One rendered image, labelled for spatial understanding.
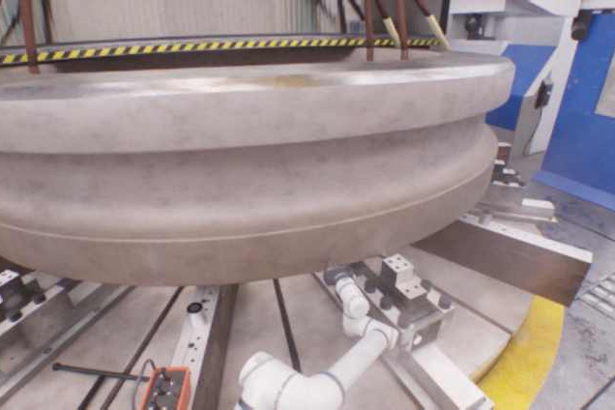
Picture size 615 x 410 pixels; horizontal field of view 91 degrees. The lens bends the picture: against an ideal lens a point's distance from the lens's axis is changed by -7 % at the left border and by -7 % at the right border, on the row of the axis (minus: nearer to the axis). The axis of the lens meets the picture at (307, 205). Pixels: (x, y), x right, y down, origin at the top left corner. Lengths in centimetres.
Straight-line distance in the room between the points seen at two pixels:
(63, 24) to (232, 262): 341
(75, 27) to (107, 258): 306
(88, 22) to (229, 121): 322
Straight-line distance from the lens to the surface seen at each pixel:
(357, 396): 186
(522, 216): 371
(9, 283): 225
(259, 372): 102
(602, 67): 552
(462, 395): 181
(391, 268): 175
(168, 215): 161
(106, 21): 434
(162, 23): 434
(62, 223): 192
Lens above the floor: 189
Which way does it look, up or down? 27 degrees down
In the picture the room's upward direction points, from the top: 1 degrees counter-clockwise
